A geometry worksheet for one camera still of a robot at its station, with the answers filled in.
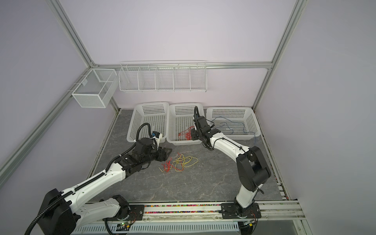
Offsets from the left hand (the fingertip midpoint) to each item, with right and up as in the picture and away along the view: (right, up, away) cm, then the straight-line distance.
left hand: (167, 150), depth 81 cm
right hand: (+16, +10, +10) cm, 21 cm away
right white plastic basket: (+54, +22, +29) cm, 65 cm away
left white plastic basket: (-16, +23, +35) cm, 45 cm away
